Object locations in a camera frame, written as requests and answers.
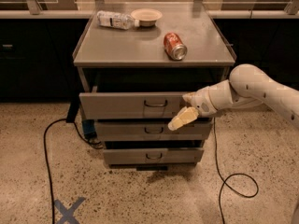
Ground clear plastic water bottle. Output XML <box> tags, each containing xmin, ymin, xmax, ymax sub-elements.
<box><xmin>96</xmin><ymin>10</ymin><xmax>140</xmax><ymax>30</ymax></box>

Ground grey metal drawer cabinet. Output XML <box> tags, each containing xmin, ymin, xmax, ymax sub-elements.
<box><xmin>74</xmin><ymin>3</ymin><xmax>235</xmax><ymax>168</ymax></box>

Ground beige paper bowl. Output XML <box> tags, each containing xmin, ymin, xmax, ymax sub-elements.
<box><xmin>131</xmin><ymin>8</ymin><xmax>163</xmax><ymax>27</ymax></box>

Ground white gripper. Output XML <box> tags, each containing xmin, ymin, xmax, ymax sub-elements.
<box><xmin>168</xmin><ymin>87</ymin><xmax>217</xmax><ymax>131</ymax></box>

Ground blue tape cross mark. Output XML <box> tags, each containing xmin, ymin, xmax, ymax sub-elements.
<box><xmin>54</xmin><ymin>197</ymin><xmax>85</xmax><ymax>224</ymax></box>

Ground grey top drawer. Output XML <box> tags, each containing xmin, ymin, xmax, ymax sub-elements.
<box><xmin>79</xmin><ymin>91</ymin><xmax>188</xmax><ymax>119</ymax></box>

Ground red soda can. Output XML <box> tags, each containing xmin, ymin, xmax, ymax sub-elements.
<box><xmin>164</xmin><ymin>33</ymin><xmax>188</xmax><ymax>61</ymax></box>

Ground grey bottom drawer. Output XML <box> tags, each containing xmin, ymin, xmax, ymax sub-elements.
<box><xmin>103</xmin><ymin>147</ymin><xmax>204</xmax><ymax>165</ymax></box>

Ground black power cable right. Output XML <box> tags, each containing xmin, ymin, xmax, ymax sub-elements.
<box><xmin>212</xmin><ymin>117</ymin><xmax>260</xmax><ymax>224</ymax></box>

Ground dark counter with ledge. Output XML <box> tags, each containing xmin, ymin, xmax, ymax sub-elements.
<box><xmin>0</xmin><ymin>18</ymin><xmax>299</xmax><ymax>102</ymax></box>

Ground blue plug adapter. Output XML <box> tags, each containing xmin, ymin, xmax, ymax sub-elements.
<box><xmin>81</xmin><ymin>119</ymin><xmax>96</xmax><ymax>139</ymax></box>

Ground black power cable left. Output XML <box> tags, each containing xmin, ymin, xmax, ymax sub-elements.
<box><xmin>42</xmin><ymin>100</ymin><xmax>104</xmax><ymax>224</ymax></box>

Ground grey middle drawer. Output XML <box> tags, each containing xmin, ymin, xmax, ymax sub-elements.
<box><xmin>94</xmin><ymin>119</ymin><xmax>211</xmax><ymax>141</ymax></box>

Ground grey drawer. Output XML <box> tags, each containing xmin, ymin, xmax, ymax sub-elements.
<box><xmin>79</xmin><ymin>91</ymin><xmax>188</xmax><ymax>119</ymax></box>
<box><xmin>94</xmin><ymin>119</ymin><xmax>211</xmax><ymax>141</ymax></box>
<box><xmin>103</xmin><ymin>147</ymin><xmax>204</xmax><ymax>165</ymax></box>

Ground black power cable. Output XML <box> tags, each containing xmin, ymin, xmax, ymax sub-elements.
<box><xmin>42</xmin><ymin>100</ymin><xmax>104</xmax><ymax>224</ymax></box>
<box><xmin>212</xmin><ymin>117</ymin><xmax>260</xmax><ymax>224</ymax></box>

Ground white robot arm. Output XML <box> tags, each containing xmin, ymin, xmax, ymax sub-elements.
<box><xmin>168</xmin><ymin>64</ymin><xmax>299</xmax><ymax>131</ymax></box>

